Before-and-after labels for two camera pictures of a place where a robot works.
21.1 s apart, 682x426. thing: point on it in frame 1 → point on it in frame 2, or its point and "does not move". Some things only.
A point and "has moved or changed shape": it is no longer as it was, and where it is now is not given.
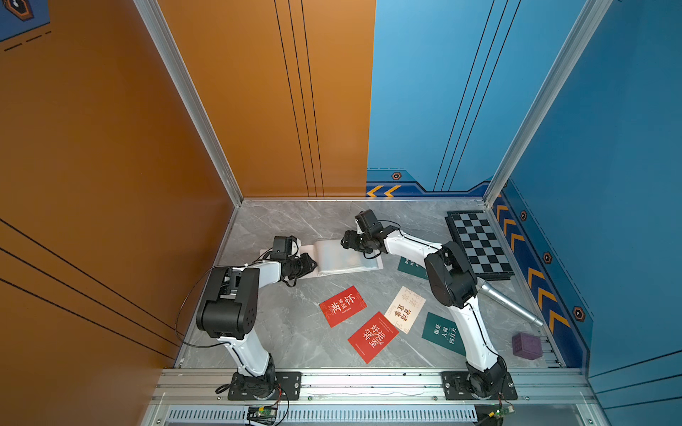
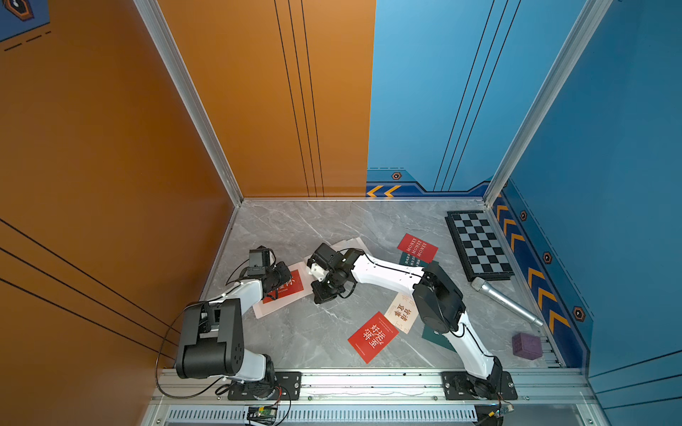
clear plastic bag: [332, 256] has moved or changed shape
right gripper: [348, 240] → [320, 295]
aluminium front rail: [533, 386] does not move
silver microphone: [531, 318] does not move
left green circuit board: [265, 414] does not move
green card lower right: [443, 332] does not move
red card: [372, 337] does not move
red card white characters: [342, 306] → [293, 285]
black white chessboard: [478, 242] does not move
